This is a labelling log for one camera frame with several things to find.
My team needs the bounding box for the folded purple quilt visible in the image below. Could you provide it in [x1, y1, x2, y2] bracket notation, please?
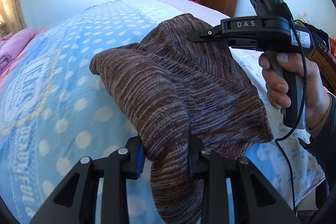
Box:
[1, 27, 35, 74]

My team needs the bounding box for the beige patterned curtain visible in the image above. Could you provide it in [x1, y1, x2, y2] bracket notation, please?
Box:
[1, 0, 27, 34]

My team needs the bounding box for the brown wooden side furniture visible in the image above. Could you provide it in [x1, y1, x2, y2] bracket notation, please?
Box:
[292, 19, 336, 94]

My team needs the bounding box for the brown knitted sweater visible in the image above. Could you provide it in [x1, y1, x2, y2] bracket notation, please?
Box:
[89, 14, 273, 223]

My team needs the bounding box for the blue pink patterned bedspread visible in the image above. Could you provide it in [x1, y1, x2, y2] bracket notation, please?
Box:
[1, 0, 325, 223]

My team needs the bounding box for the dark sleeve right forearm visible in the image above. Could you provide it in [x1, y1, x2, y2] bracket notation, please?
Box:
[299, 93, 335, 188]

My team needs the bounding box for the person's right hand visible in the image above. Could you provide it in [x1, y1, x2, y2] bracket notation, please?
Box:
[259, 52, 330, 129]

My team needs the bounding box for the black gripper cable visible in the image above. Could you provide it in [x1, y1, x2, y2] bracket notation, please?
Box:
[274, 0, 308, 217]

